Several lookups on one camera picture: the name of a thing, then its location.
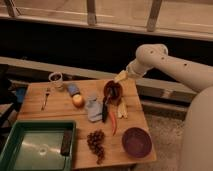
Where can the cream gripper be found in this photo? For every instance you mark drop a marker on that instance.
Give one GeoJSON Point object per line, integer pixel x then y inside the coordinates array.
{"type": "Point", "coordinates": [121, 76]}

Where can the blue sponge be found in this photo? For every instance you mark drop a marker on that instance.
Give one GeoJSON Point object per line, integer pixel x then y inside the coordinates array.
{"type": "Point", "coordinates": [73, 89]}

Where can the purple bowl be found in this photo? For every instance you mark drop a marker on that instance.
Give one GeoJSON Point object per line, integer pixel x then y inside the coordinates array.
{"type": "Point", "coordinates": [136, 142]}

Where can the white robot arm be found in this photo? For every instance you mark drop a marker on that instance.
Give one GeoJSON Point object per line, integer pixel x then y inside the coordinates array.
{"type": "Point", "coordinates": [197, 143]}

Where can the brown bowl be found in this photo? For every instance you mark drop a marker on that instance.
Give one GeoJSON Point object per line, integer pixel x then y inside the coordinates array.
{"type": "Point", "coordinates": [113, 92]}

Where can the blue-grey cloth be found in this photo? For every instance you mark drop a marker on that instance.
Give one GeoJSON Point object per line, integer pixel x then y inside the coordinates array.
{"type": "Point", "coordinates": [93, 108]}

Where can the red chili pepper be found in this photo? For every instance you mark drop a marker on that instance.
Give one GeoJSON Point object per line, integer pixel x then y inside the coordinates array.
{"type": "Point", "coordinates": [113, 121]}

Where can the yellow apple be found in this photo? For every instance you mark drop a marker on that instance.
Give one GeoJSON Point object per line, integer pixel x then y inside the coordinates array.
{"type": "Point", "coordinates": [78, 100]}

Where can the clear glass cup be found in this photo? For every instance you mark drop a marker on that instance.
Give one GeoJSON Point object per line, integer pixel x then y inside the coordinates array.
{"type": "Point", "coordinates": [56, 79]}

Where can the dark grape bunch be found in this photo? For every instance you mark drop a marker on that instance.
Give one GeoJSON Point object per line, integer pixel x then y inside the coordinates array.
{"type": "Point", "coordinates": [94, 142]}

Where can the metal fork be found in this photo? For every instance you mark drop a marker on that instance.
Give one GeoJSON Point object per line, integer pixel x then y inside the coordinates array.
{"type": "Point", "coordinates": [48, 90]}

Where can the dark brush in tray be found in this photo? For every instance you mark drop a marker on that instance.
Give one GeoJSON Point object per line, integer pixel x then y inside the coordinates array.
{"type": "Point", "coordinates": [66, 143]}

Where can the dark chair at left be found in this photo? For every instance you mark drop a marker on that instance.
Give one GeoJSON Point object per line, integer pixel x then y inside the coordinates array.
{"type": "Point", "coordinates": [7, 97]}

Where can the green plastic tray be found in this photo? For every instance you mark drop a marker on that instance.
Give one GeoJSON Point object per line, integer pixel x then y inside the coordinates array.
{"type": "Point", "coordinates": [36, 145]}

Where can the black-handled knife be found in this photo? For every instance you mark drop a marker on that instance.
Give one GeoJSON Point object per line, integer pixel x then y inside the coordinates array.
{"type": "Point", "coordinates": [105, 107]}

